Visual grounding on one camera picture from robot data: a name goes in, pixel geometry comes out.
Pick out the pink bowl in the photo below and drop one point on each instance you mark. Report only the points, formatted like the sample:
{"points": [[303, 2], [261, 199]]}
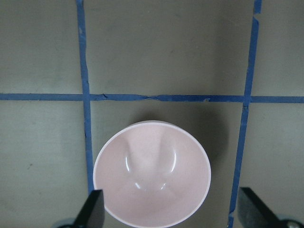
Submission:
{"points": [[153, 174]]}

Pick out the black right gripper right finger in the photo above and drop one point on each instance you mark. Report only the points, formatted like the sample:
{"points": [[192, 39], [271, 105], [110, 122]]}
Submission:
{"points": [[254, 213]]}

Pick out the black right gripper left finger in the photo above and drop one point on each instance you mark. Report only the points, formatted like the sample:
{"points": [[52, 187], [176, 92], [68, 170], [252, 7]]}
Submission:
{"points": [[92, 214]]}

